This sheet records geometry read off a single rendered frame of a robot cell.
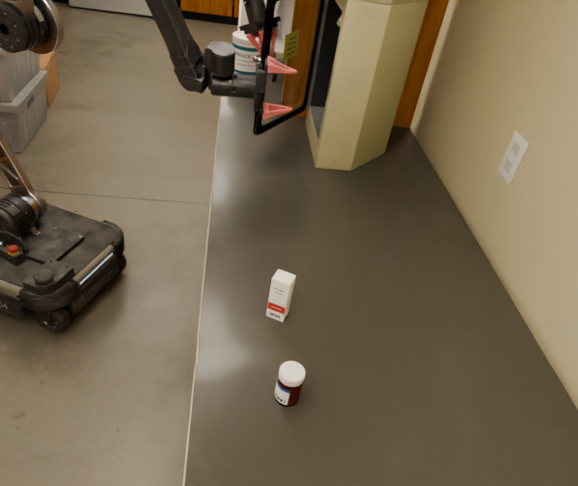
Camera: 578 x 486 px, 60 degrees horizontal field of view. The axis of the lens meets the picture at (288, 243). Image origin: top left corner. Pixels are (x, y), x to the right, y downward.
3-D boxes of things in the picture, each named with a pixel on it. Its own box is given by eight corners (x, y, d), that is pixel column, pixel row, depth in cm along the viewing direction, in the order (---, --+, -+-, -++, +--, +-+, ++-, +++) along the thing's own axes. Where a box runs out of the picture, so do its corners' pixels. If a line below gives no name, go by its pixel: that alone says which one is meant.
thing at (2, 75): (49, 69, 333) (41, 17, 313) (16, 106, 286) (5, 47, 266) (-18, 62, 327) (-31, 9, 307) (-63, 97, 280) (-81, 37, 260)
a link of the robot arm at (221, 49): (197, 68, 129) (180, 86, 123) (196, 27, 119) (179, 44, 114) (239, 83, 127) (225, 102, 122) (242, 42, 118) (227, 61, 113)
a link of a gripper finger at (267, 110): (294, 95, 123) (257, 92, 122) (291, 122, 127) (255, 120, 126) (292, 85, 128) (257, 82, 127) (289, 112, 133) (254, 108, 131)
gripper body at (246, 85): (263, 71, 119) (233, 68, 118) (260, 112, 125) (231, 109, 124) (263, 63, 124) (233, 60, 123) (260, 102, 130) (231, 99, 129)
